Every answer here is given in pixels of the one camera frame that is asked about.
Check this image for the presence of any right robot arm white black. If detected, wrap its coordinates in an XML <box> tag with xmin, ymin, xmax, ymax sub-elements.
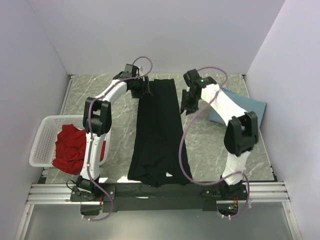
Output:
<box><xmin>180</xmin><ymin>69</ymin><xmax>259</xmax><ymax>200</ymax></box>

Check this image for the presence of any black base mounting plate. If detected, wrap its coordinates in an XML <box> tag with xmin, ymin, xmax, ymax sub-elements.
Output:
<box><xmin>70</xmin><ymin>182</ymin><xmax>248</xmax><ymax>213</ymax></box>

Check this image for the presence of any folded blue t shirt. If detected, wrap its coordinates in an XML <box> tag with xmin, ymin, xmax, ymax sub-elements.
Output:
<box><xmin>208</xmin><ymin>87</ymin><xmax>267</xmax><ymax>128</ymax></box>

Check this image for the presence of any white plastic laundry basket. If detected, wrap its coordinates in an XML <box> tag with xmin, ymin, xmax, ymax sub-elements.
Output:
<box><xmin>29</xmin><ymin>114</ymin><xmax>112</xmax><ymax>168</ymax></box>

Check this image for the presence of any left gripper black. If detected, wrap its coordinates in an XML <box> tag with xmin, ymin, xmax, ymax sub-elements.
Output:
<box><xmin>130</xmin><ymin>76</ymin><xmax>154</xmax><ymax>100</ymax></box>

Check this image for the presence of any aluminium rail frame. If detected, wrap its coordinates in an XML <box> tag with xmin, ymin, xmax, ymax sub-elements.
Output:
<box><xmin>15</xmin><ymin>181</ymin><xmax>290</xmax><ymax>240</ymax></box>

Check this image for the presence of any red t shirt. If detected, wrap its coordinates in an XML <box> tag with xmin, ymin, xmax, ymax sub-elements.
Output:
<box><xmin>51</xmin><ymin>124</ymin><xmax>106</xmax><ymax>175</ymax></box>

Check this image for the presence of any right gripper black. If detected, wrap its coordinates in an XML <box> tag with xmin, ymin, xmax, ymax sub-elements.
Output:
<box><xmin>179</xmin><ymin>89</ymin><xmax>199</xmax><ymax>116</ymax></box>

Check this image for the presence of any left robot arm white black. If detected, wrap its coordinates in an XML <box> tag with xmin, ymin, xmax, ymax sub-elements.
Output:
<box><xmin>76</xmin><ymin>64</ymin><xmax>151</xmax><ymax>201</ymax></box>

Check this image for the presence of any black t shirt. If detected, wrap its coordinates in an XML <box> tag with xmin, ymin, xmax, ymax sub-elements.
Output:
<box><xmin>127</xmin><ymin>79</ymin><xmax>192</xmax><ymax>188</ymax></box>

